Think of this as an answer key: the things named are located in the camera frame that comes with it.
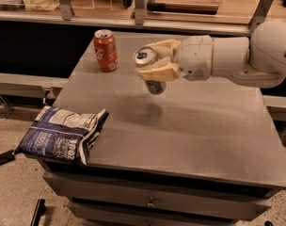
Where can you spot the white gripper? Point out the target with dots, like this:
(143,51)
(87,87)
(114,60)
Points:
(195,56)

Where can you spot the silver blue redbull can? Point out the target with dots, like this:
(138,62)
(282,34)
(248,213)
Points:
(143,58)

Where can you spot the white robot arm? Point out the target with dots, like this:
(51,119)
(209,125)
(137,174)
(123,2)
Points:
(258,61)

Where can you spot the red coca-cola can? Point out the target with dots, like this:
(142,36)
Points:
(105,50)

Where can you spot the grey metal bench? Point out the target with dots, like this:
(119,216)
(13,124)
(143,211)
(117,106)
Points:
(31,85)

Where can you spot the blue white chip bag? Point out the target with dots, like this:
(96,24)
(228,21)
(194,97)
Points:
(63,135)

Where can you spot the grey drawer cabinet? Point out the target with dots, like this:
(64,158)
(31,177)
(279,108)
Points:
(114,197)

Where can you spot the small black floor object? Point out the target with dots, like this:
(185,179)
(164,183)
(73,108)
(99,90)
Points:
(6,157)

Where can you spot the black bar on floor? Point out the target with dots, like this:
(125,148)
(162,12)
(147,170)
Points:
(39,211)

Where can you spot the grey metal shelf bracket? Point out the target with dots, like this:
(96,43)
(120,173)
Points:
(139,12)
(66,10)
(260,14)

